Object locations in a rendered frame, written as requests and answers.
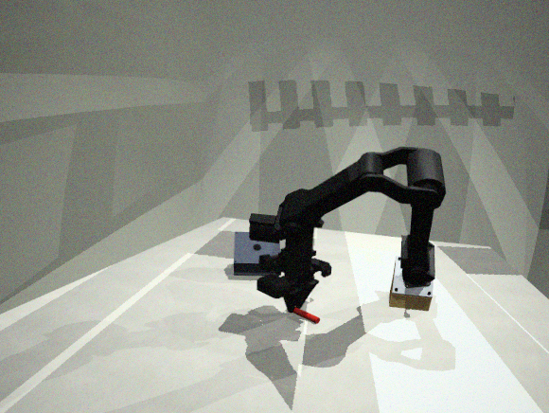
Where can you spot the dark red cylinder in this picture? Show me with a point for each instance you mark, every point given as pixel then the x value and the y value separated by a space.
pixel 306 315

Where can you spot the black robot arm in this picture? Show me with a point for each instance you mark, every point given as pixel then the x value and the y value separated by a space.
pixel 302 209

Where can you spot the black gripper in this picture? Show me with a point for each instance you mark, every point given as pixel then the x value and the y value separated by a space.
pixel 299 280

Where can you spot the blue-grey square panel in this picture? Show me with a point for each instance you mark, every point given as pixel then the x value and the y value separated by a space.
pixel 247 252

